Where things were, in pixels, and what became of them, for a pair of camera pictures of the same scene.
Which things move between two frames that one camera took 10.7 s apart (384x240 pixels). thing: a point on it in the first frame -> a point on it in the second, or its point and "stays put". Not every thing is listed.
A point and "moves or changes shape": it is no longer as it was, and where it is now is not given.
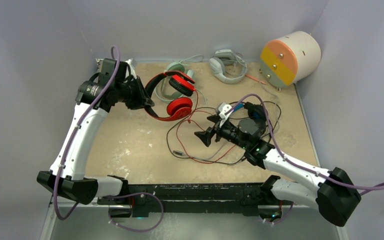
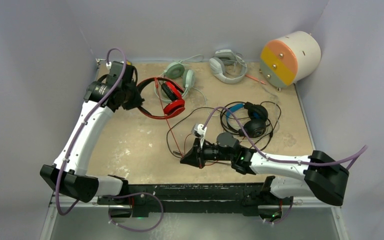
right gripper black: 206,136 -> 196,157
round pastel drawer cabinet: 290,58 stays put
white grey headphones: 228,67 stays put
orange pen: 255,79 stays put
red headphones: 179,108 moves or changes shape
